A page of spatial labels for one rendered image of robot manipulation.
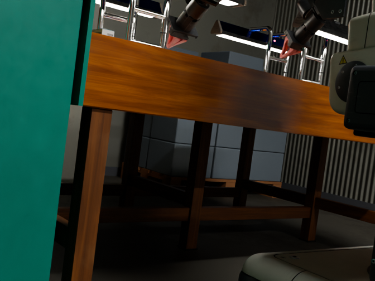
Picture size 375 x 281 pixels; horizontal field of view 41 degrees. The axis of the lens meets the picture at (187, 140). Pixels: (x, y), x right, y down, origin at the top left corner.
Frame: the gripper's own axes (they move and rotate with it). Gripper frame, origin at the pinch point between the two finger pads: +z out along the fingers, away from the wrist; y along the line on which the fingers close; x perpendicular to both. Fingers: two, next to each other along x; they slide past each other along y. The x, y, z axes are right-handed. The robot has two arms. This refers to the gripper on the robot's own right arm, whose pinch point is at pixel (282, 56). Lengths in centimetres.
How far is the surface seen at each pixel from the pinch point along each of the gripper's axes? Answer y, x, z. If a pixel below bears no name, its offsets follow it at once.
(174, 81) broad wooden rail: 55, 22, 2
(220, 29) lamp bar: -29, -64, 41
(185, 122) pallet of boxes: -93, -95, 151
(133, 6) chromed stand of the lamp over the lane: 44, -31, 19
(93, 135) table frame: 77, 34, 14
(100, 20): 44, -45, 40
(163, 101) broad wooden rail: 58, 26, 6
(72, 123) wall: -13, -102, 176
